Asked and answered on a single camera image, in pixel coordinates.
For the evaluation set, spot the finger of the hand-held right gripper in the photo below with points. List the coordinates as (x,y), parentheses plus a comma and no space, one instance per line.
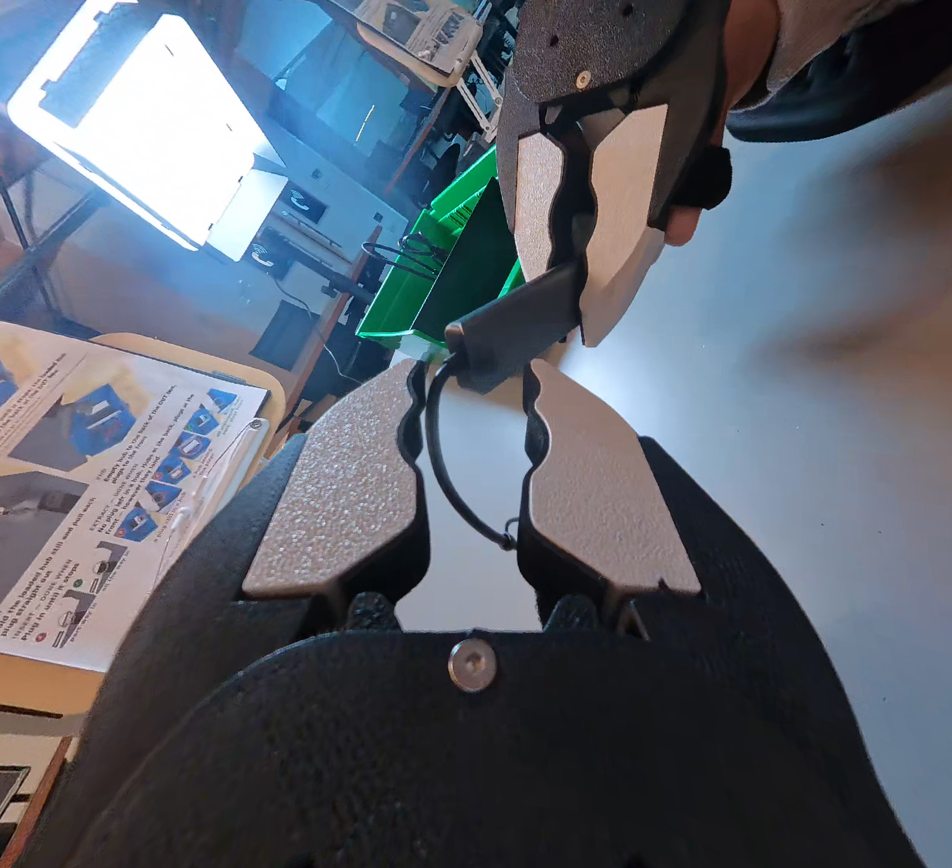
(625,213)
(537,198)

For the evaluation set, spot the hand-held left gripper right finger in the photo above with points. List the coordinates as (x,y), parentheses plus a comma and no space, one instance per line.
(602,503)

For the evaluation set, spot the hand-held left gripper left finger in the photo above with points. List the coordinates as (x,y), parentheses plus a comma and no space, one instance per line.
(335,496)

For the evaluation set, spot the green plastic bin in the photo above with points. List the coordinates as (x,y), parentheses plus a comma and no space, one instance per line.
(394,302)

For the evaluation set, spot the person's right hand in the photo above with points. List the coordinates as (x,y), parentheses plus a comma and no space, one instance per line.
(751,49)

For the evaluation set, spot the black bin divider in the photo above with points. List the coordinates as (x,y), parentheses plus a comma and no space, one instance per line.
(468,265)

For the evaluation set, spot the white phone booth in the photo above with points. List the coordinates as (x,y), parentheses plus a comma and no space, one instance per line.
(335,206)

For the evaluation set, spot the black textured pad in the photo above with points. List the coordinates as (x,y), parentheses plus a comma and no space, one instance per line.
(855,102)

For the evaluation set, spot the bright light panel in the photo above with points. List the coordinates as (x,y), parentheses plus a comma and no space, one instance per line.
(149,116)

